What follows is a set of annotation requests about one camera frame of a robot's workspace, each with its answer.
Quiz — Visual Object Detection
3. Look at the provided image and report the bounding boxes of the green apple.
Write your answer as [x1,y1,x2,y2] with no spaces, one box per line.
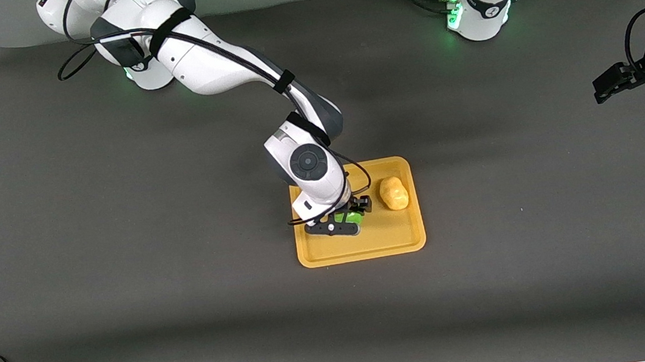
[331,208,366,229]

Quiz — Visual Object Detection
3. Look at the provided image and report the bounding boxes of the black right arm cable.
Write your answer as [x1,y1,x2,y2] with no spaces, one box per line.
[49,0,377,253]

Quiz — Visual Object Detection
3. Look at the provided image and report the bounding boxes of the dark grey table mat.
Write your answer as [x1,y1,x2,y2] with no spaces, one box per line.
[0,0,645,362]

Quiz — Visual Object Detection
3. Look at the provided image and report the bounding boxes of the yellow potato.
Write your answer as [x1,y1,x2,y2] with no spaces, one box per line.
[377,175,412,213]

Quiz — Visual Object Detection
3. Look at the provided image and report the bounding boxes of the orange plastic tray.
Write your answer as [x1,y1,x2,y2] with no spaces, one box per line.
[287,153,429,270]

